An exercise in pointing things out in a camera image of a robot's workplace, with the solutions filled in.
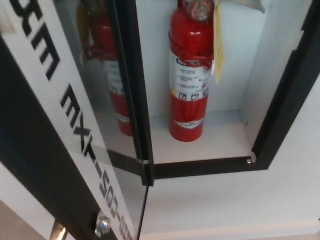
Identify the black framed glass cabinet door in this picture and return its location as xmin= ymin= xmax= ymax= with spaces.
xmin=0 ymin=0 xmax=151 ymax=240

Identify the red fire extinguisher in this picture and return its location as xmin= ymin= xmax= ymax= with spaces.
xmin=167 ymin=0 xmax=217 ymax=143

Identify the black recessed extinguisher cabinet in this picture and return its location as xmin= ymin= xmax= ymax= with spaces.
xmin=121 ymin=0 xmax=320 ymax=187

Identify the yellow paper inspection tag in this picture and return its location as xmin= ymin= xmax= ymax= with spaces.
xmin=211 ymin=4 xmax=225 ymax=85

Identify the white baseboard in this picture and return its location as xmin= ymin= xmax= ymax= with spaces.
xmin=138 ymin=214 xmax=320 ymax=240

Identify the silver handle bolt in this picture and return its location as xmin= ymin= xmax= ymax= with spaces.
xmin=94 ymin=210 xmax=111 ymax=236

